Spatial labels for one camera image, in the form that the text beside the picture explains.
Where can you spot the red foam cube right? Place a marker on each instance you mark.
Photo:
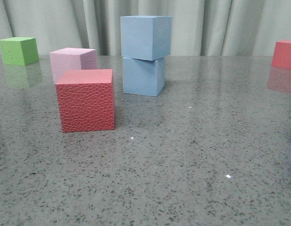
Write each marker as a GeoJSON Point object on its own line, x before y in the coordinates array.
{"type": "Point", "coordinates": [282, 54]}

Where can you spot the light blue foam cube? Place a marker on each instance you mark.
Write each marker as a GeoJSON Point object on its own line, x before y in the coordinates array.
{"type": "Point", "coordinates": [143, 77]}

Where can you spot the green foam cube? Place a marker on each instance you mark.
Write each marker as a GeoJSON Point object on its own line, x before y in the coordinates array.
{"type": "Point", "coordinates": [19, 51]}

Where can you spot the pink foam cube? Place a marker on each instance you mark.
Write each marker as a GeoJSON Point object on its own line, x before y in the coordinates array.
{"type": "Point", "coordinates": [72, 59]}

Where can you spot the red textured foam cube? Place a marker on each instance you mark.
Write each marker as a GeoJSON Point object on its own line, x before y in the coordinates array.
{"type": "Point", "coordinates": [86, 100]}

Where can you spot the grey curtain backdrop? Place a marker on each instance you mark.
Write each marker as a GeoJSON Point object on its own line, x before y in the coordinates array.
{"type": "Point", "coordinates": [199, 27]}

